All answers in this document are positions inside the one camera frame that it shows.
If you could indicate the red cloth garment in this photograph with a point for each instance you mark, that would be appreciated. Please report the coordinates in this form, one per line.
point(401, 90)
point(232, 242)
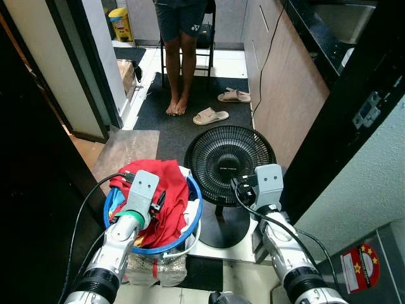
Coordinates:
point(172, 190)

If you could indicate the grey washing machine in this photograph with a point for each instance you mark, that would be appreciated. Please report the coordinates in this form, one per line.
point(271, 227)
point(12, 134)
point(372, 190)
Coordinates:
point(389, 266)

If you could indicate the blue rimmed laundry basket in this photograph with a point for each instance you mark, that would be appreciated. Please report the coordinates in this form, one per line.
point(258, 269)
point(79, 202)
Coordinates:
point(193, 218)

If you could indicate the black floor fan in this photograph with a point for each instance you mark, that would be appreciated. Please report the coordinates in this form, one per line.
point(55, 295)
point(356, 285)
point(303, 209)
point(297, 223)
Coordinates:
point(221, 155)

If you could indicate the black floor mat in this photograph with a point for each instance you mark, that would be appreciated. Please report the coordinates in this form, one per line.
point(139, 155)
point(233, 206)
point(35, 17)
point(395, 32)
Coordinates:
point(158, 120)

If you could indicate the beige slipper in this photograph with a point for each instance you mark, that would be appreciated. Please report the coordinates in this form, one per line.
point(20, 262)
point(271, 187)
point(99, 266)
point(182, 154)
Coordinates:
point(234, 95)
point(210, 116)

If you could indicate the brown wooden cabinet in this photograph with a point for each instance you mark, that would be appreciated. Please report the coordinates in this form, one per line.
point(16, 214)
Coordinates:
point(285, 95)

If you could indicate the black right robot foot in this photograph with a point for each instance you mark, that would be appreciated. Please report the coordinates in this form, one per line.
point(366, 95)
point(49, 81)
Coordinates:
point(231, 297)

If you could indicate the brown cardboard box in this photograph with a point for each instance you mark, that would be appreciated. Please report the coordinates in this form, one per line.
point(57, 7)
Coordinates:
point(126, 76)

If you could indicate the metal door latch plate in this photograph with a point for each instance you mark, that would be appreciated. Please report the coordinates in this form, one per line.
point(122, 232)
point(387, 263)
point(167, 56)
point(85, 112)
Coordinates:
point(367, 111)

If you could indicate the black folding chair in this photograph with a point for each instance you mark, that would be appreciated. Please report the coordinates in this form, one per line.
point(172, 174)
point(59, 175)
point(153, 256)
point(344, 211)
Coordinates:
point(211, 38)

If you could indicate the black kitchen counter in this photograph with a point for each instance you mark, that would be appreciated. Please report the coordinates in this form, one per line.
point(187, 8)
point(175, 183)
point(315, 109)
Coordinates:
point(316, 44)

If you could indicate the yellow plastic container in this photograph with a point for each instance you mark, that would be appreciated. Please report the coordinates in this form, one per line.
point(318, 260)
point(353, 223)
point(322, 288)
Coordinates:
point(121, 24)

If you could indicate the grey door with black edge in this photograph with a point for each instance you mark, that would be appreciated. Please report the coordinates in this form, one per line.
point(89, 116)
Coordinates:
point(38, 63)

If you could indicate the person in dark shorts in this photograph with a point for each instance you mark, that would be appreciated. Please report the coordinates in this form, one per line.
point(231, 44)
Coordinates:
point(180, 19)

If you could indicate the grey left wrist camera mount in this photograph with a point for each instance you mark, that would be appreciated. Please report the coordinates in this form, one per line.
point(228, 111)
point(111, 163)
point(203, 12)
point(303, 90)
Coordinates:
point(142, 190)

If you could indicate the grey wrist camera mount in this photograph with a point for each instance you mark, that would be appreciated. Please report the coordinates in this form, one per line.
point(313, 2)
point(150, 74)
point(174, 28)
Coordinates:
point(271, 183)
point(142, 190)

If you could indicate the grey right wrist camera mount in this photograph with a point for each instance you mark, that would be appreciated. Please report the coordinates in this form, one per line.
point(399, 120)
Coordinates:
point(271, 183)

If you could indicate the black door frame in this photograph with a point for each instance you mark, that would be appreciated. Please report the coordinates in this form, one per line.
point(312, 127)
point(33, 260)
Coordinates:
point(342, 145)

